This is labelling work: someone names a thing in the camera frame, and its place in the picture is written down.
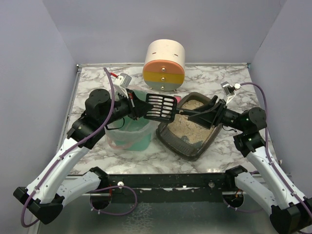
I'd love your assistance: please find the black slotted litter scoop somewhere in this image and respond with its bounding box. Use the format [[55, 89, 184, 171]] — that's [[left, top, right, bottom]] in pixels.
[[143, 93, 199, 123]]

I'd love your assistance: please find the dark litter box tray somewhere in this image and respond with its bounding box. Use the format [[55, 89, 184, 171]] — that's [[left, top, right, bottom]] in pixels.
[[156, 92, 226, 161]]

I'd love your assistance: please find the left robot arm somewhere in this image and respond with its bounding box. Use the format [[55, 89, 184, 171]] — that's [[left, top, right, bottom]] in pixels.
[[13, 89, 153, 224]]

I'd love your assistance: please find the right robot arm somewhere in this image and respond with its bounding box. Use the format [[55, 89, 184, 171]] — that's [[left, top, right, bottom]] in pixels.
[[188, 98, 312, 234]]

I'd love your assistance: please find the round three-drawer storage box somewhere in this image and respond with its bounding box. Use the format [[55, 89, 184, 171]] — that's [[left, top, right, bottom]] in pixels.
[[142, 39, 185, 92]]

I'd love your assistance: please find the clear plastic bag liner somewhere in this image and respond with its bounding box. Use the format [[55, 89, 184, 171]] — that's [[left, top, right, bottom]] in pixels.
[[104, 83, 159, 150]]

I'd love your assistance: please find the green bucket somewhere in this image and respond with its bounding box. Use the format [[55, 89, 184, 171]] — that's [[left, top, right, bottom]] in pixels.
[[107, 89, 154, 152]]

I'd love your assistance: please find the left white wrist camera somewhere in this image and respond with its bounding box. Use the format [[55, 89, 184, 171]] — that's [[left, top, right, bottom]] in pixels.
[[113, 73, 132, 98]]

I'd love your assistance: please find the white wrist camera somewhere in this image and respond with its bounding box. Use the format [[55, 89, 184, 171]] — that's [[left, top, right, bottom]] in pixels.
[[113, 73, 132, 98], [221, 81, 241, 105]]

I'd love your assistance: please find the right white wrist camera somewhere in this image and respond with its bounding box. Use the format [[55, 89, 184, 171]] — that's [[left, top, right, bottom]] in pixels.
[[221, 81, 241, 105]]

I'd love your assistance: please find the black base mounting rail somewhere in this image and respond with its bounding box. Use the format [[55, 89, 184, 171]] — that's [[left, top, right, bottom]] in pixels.
[[92, 173, 238, 203]]

